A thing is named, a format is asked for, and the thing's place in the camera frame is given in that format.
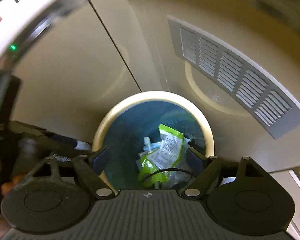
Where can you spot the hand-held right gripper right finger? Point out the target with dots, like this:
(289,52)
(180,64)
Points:
(196,159)

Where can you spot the grey cabinet vent grille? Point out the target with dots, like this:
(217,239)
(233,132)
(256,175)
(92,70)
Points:
(240,77)

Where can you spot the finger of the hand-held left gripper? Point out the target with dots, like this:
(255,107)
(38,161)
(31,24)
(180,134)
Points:
(47,136)

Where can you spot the green snack packet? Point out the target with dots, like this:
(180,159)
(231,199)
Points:
(168,145)

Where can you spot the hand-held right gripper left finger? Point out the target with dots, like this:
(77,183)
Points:
(102,159)

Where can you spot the beige cabinet door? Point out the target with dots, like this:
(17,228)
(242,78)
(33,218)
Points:
(72,70)

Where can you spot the person's left hand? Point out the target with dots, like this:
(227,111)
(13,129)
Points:
(12,185)

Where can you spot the round beige trash bin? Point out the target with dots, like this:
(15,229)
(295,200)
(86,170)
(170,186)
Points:
(110,120)

